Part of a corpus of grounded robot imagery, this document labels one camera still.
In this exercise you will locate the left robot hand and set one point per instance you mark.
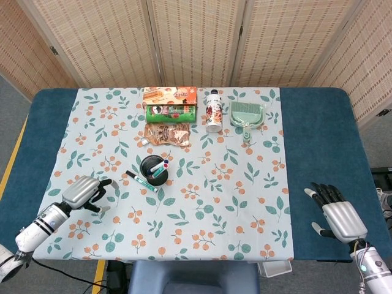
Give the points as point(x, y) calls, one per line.
point(79, 191)

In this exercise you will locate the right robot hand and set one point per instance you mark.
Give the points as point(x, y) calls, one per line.
point(344, 219)

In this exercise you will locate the black cap marker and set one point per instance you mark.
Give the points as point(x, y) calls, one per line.
point(143, 182)

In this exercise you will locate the red cap marker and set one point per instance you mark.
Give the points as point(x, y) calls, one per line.
point(160, 171)

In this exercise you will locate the blue cap marker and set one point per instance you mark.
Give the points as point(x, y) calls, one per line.
point(159, 165)

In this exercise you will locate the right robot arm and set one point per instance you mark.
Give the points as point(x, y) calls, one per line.
point(373, 269)

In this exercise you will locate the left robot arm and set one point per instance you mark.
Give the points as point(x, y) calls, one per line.
point(39, 226)

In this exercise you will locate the black mesh pen holder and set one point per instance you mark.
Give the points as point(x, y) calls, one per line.
point(157, 181)

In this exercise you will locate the grey sneaker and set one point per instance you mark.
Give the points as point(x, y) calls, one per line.
point(386, 202)

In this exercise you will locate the black equipment base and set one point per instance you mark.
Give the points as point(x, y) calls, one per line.
point(381, 170)

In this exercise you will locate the white plastic box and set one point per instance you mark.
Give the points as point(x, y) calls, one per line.
point(274, 269)

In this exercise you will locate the black under-table stand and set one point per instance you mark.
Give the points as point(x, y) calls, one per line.
point(118, 275)

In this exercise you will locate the brown snack pouch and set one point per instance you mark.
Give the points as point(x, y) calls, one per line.
point(168, 134)

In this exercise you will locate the green chips can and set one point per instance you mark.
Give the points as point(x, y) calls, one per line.
point(170, 114)

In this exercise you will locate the floral print tablecloth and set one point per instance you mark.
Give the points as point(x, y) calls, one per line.
point(202, 183)

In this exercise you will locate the orange snack box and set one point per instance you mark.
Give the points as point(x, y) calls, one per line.
point(170, 95)

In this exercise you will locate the green dustpan brush set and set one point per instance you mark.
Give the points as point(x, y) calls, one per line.
point(246, 116)

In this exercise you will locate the blue padded chair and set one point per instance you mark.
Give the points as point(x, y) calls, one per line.
point(193, 277)

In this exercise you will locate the white printed bottle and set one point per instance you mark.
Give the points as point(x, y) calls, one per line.
point(213, 111)

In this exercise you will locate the woven folding screen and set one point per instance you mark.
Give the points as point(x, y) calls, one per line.
point(196, 39)

